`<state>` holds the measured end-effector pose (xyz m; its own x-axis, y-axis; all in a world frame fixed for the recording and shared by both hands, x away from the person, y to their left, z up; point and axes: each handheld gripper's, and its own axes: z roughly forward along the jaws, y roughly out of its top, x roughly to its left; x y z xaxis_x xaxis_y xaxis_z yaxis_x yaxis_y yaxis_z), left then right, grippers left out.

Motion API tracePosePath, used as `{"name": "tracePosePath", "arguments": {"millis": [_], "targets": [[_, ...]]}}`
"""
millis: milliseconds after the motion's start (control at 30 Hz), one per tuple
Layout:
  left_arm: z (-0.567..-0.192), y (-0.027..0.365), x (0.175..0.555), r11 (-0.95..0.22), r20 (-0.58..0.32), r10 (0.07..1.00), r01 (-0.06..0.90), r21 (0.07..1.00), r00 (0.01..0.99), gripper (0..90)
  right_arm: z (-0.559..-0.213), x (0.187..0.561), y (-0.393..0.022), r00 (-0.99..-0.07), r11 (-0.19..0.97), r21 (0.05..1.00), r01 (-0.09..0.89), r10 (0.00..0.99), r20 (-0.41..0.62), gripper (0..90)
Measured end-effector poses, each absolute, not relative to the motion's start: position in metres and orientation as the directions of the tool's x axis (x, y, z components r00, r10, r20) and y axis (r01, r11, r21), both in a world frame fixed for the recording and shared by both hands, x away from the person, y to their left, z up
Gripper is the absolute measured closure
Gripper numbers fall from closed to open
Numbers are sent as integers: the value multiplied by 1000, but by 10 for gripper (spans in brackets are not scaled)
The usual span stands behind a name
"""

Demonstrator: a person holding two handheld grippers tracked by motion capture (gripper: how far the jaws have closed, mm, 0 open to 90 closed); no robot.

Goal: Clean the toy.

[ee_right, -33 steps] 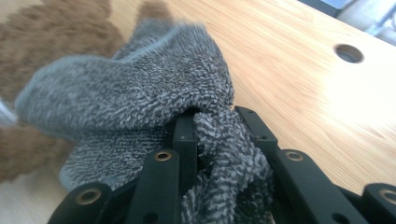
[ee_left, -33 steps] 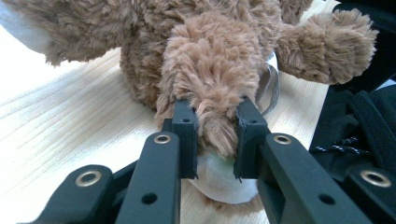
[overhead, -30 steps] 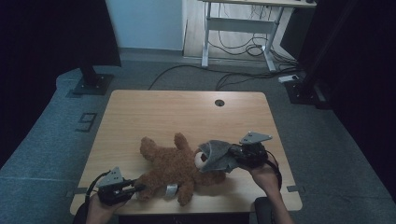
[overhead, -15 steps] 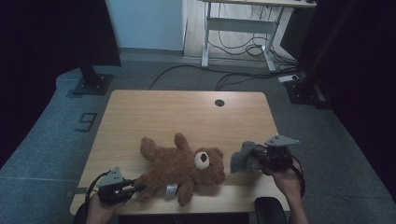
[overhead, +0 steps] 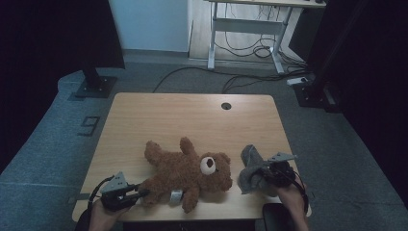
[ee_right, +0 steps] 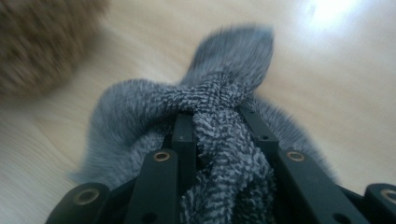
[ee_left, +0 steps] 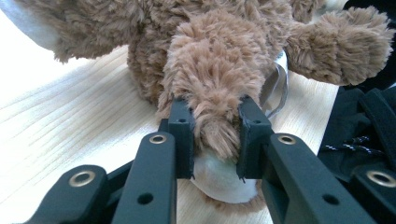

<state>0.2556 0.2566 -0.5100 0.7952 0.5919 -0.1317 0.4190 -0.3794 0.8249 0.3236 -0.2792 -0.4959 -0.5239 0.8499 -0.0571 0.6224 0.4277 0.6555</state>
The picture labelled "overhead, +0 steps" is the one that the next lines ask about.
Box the white power strip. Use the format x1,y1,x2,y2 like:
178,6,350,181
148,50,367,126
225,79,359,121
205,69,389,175
286,76,309,87

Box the person's left hand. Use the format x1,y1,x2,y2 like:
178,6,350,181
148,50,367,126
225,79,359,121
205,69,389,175
88,198,132,227

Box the brown teddy bear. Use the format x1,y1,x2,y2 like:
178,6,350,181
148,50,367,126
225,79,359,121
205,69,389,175
138,137,234,215

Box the white metal desk frame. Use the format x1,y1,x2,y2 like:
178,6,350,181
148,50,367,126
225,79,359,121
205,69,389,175
204,0,327,75

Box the black stand with base plate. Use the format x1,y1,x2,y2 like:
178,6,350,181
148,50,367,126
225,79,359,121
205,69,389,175
74,65,119,99
293,0,342,114

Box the black floor cable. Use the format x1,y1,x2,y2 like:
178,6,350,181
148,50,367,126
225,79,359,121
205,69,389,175
152,65,311,94

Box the person's right hand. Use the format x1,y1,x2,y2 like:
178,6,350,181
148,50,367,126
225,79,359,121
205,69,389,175
269,178,309,217

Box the right hand-held gripper cable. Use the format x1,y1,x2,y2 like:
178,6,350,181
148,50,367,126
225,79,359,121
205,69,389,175
281,166,310,216

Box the dark curtain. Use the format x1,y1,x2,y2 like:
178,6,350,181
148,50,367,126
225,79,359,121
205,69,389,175
0,0,126,174
301,0,408,208

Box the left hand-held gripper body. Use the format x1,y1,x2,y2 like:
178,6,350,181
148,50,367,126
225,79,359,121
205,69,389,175
99,170,140,213

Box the grey cloth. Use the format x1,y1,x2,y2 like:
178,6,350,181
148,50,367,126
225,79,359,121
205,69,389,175
237,143,279,196

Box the tangled black cables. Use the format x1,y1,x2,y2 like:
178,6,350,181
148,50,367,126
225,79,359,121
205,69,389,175
214,3,309,66

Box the black tape floor marking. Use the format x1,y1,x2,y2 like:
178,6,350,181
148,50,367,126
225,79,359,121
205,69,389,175
77,115,101,138

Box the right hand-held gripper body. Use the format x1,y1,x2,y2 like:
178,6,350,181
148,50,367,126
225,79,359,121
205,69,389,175
264,151,298,189

